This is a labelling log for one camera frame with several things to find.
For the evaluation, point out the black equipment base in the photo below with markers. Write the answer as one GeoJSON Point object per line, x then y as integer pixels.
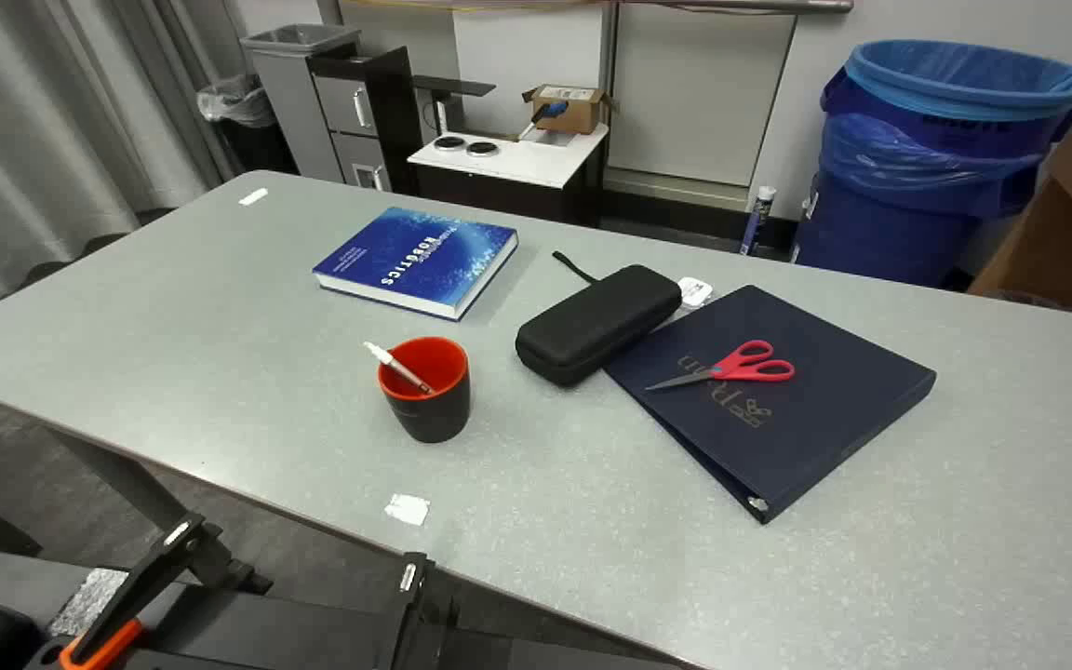
{"type": "Point", "coordinates": [286, 633]}

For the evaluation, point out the navy blue binder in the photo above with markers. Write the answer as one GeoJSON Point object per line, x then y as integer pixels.
{"type": "Point", "coordinates": [815, 429]}

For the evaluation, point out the white marker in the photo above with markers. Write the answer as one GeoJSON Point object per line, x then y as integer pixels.
{"type": "Point", "coordinates": [393, 367]}

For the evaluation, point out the white plastic bag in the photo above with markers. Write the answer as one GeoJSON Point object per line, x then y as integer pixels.
{"type": "Point", "coordinates": [234, 102]}

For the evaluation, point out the small white eraser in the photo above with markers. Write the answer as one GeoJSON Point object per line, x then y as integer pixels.
{"type": "Point", "coordinates": [695, 290]}

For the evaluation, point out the spray bottle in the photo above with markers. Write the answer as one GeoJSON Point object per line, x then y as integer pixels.
{"type": "Point", "coordinates": [757, 222]}

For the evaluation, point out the open cardboard box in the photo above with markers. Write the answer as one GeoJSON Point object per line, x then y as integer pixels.
{"type": "Point", "coordinates": [568, 113]}

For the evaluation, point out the white wall panel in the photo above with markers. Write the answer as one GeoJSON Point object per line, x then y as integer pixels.
{"type": "Point", "coordinates": [696, 94]}

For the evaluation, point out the blue hardcover book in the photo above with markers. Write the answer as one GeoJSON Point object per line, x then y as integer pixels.
{"type": "Point", "coordinates": [419, 259]}

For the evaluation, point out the blue trash bin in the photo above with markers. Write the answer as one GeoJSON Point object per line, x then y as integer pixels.
{"type": "Point", "coordinates": [919, 172]}

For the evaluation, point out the black zippered case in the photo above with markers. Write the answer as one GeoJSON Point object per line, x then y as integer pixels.
{"type": "Point", "coordinates": [595, 321]}

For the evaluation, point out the white tape piece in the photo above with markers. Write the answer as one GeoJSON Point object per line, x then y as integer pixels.
{"type": "Point", "coordinates": [407, 507]}
{"type": "Point", "coordinates": [253, 195]}

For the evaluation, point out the black drawer cabinet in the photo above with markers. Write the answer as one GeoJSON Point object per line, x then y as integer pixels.
{"type": "Point", "coordinates": [371, 118]}

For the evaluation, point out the low white top table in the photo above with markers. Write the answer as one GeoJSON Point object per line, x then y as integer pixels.
{"type": "Point", "coordinates": [520, 162]}

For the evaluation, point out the red and black cup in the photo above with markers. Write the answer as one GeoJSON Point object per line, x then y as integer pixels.
{"type": "Point", "coordinates": [435, 412]}

